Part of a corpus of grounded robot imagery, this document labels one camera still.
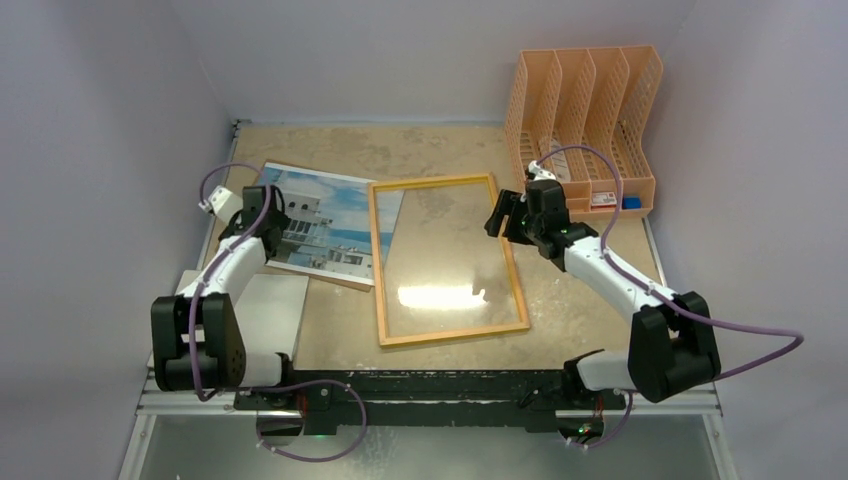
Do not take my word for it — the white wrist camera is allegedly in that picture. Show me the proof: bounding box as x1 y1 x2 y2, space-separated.
526 161 557 182
198 186 243 221

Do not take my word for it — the clear acrylic sheet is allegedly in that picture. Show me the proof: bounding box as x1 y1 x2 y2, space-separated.
376 182 521 338

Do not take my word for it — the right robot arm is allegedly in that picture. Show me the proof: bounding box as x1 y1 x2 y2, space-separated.
484 180 722 407

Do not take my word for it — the brown backing board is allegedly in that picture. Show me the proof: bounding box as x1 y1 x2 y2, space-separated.
260 264 373 292

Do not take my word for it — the white label card in organizer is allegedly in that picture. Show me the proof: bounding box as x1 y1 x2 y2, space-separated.
539 138 572 182

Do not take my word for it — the orange plastic file organizer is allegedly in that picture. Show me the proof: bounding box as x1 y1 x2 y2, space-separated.
504 45 663 221

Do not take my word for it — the blue small object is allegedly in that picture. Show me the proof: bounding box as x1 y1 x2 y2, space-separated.
622 196 643 210

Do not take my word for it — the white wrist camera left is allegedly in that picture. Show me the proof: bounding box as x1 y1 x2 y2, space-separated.
198 186 243 221

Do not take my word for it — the building and sky photo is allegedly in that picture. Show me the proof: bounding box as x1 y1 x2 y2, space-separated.
258 161 375 287

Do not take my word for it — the yellow wooden picture frame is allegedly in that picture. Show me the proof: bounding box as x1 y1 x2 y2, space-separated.
367 172 532 348

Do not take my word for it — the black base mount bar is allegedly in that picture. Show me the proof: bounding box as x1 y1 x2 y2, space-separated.
234 369 625 435

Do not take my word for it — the red white small box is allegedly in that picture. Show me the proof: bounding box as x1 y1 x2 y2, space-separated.
590 191 618 210

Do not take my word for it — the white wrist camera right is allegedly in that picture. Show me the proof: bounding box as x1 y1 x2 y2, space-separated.
526 161 557 182

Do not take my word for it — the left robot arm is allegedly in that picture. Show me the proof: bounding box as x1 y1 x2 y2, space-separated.
150 185 298 409

